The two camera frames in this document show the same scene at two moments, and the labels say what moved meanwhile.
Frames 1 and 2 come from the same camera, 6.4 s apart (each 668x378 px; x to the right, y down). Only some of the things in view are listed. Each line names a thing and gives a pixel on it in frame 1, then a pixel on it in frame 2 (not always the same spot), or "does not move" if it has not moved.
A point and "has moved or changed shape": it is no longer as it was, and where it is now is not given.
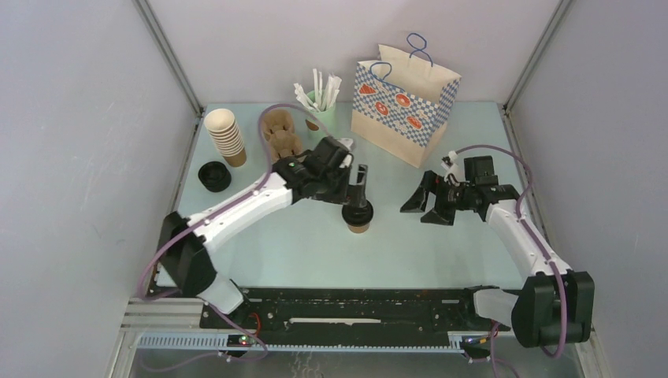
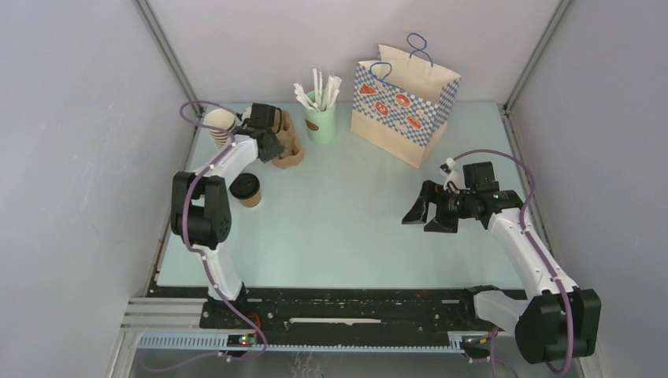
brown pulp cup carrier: [283, 144] does not move
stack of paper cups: [221, 124] does not move
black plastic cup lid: [358, 216] → [245, 186]
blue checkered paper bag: [402, 105] does not move
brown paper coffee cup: [358, 229] has moved or changed shape
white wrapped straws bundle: [324, 94] does not move
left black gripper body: [335, 186] → [275, 148]
